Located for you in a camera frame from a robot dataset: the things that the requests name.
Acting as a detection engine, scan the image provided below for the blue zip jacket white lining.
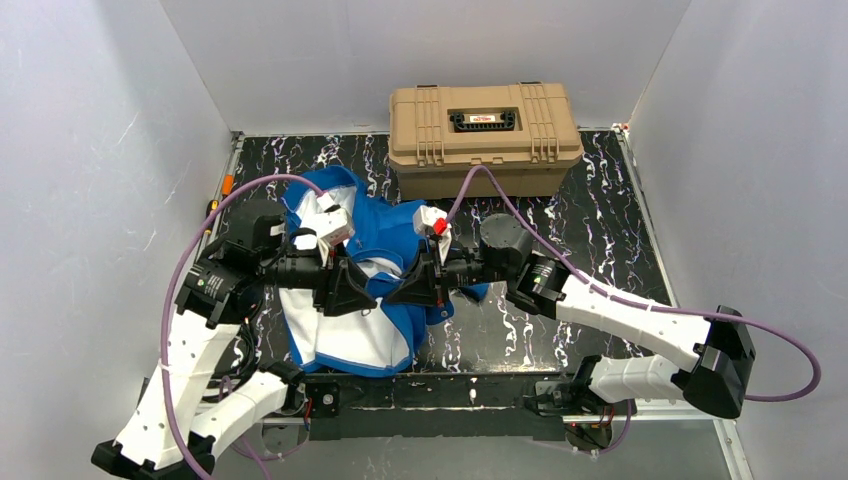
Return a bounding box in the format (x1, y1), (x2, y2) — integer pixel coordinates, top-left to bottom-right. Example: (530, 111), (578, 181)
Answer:
(279, 166), (455, 378)

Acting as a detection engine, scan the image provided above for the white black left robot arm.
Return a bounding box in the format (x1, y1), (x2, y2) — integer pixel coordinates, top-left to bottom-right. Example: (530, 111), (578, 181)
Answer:
(91, 194), (376, 479)

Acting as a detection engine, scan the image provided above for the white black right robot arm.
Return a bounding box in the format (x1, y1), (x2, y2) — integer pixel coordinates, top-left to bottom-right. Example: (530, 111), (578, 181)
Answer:
(385, 214), (756, 419)

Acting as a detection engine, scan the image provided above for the tan plastic toolbox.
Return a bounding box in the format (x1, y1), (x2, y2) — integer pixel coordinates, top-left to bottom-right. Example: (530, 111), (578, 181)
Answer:
(388, 82), (584, 201)

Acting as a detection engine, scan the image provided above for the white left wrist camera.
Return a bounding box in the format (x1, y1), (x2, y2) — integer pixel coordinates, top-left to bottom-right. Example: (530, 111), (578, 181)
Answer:
(317, 192), (355, 247)

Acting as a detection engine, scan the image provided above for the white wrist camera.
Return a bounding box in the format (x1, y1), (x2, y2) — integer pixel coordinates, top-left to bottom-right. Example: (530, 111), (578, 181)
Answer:
(412, 205), (452, 263)
(317, 192), (355, 247)

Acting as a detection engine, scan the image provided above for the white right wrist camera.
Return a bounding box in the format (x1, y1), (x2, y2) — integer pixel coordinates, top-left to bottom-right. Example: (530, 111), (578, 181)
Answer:
(412, 205), (452, 263)

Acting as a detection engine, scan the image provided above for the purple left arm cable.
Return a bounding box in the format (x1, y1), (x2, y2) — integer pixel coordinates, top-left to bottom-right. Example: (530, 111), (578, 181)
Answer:
(160, 173), (327, 480)

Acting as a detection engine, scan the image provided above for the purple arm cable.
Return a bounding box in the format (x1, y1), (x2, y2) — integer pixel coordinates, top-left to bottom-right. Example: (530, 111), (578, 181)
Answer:
(445, 164), (823, 404)
(160, 173), (327, 480)

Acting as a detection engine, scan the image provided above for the yellow black handled screwdriver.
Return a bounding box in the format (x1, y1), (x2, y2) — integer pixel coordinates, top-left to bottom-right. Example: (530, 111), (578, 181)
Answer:
(204, 199), (220, 221)

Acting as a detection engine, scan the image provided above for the orange handled screwdriver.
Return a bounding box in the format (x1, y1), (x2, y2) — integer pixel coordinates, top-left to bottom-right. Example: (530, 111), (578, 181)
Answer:
(220, 174), (234, 198)

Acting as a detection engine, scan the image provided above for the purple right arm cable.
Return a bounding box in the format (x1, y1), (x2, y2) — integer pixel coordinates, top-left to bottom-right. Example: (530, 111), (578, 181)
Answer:
(445, 164), (823, 404)

